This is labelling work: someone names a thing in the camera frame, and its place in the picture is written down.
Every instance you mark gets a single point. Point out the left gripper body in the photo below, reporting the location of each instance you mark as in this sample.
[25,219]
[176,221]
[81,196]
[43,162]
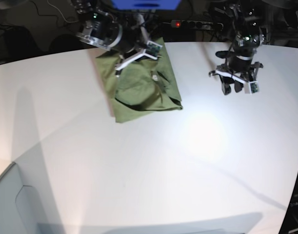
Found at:
[243,77]

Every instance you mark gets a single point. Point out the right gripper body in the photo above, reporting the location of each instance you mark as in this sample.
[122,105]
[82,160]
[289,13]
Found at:
[139,49]

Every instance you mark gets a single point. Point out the green T-shirt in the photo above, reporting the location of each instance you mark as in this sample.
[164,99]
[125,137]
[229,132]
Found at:
[143,87]

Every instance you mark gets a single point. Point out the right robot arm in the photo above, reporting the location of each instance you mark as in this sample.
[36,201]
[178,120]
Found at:
[123,31]

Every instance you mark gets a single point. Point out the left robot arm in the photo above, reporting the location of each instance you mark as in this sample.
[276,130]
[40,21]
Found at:
[246,36]

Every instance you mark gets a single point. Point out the blue box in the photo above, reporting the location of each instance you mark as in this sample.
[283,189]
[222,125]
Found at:
[146,4]

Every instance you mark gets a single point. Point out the black power strip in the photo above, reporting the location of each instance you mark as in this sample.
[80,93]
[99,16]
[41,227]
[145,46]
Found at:
[196,25]

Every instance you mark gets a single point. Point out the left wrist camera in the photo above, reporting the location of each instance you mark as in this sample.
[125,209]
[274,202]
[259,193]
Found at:
[251,87]

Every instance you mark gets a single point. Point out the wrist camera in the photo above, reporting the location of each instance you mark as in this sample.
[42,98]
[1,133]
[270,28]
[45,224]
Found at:
[152,49]
[251,87]

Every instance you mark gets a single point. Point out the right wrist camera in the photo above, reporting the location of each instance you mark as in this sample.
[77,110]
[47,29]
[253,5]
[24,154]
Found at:
[152,49]

